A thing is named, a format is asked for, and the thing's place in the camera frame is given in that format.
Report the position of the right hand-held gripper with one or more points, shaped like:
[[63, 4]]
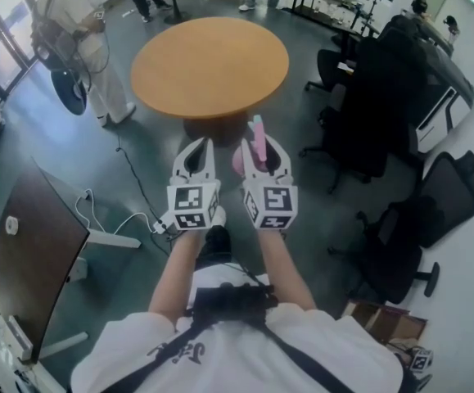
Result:
[[273, 201]]

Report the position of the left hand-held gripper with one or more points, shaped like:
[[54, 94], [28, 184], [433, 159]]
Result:
[[191, 203]]

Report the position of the pink bottle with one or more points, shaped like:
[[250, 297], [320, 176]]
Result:
[[259, 141]]

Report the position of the person's left forearm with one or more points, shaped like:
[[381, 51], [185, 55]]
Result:
[[177, 272]]

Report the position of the person's right forearm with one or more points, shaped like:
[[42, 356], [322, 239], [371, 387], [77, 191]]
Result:
[[285, 268]]

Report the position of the person's white shoe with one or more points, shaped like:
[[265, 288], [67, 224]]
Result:
[[219, 217]]

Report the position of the white power strip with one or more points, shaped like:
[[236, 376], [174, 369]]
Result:
[[161, 225]]

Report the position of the person's black trousers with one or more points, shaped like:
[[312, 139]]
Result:
[[216, 244]]

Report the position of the round wooden table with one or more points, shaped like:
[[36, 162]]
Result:
[[208, 64]]

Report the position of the pale paper sheet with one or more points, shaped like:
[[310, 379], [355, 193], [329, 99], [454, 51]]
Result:
[[345, 68]]

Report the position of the black office chair with jacket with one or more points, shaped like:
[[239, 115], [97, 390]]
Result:
[[388, 96]]

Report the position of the black round bag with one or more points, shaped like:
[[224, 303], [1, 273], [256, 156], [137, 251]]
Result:
[[69, 92]]

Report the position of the black chest harness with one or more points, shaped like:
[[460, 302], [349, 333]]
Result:
[[232, 301]]

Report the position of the black mesh office chair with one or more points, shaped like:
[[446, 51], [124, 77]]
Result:
[[433, 219]]

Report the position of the white drawer cabinet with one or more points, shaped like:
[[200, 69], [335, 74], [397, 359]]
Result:
[[441, 117]]

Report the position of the white tape roll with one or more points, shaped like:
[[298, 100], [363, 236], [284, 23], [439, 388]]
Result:
[[12, 224]]

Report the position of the person's white t-shirt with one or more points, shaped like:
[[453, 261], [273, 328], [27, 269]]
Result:
[[240, 358]]

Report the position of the cardboard box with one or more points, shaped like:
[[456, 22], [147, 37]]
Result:
[[392, 322]]

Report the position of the spare hand-held gripper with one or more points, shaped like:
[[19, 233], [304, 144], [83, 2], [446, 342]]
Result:
[[421, 360]]

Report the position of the dark desk with white frame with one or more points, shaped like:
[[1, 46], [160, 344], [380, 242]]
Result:
[[32, 252]]

